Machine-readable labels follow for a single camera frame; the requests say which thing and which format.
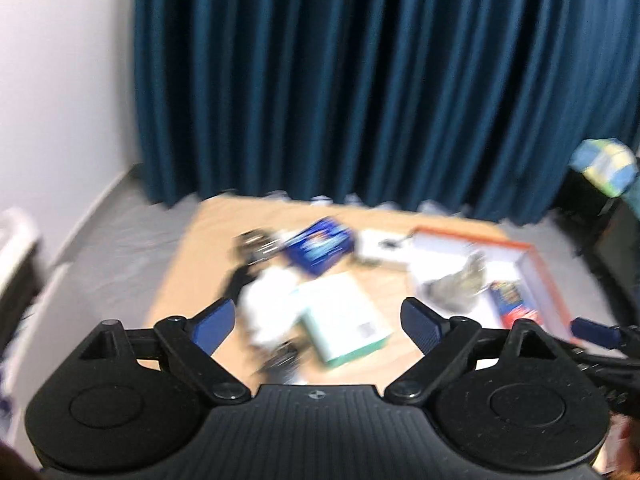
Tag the colourful folded cloth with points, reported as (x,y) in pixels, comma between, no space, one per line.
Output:
(605,162)

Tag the person's right hand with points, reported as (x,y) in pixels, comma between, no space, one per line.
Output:
(627,440)

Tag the small black object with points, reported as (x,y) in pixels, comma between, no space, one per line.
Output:
(282,360)

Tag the black chair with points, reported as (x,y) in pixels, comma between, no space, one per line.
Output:
(600,240)

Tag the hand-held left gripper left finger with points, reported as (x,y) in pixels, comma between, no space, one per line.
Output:
(215,325)

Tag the crumpled silver wrapper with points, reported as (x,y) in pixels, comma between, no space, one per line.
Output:
(460,285)

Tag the white and green box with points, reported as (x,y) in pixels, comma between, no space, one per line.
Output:
(345,317)

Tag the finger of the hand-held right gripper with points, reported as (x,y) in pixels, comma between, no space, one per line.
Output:
(595,332)

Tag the orange-edged white box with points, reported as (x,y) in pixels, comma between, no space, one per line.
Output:
(440,255)

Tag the white square power adapter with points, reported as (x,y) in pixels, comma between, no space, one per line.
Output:
(270,300)

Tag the red card pack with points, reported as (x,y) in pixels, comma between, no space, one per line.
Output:
(522,317)

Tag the white curtain lining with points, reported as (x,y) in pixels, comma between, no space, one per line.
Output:
(320,200)

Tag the blue printed tin box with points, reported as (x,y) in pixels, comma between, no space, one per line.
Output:
(317,247)

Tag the blue colourful card pack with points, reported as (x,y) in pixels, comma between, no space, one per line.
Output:
(506,294)

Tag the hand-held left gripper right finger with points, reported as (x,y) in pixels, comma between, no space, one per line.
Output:
(422,329)

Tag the dark blue curtain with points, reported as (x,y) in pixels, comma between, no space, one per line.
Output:
(350,85)

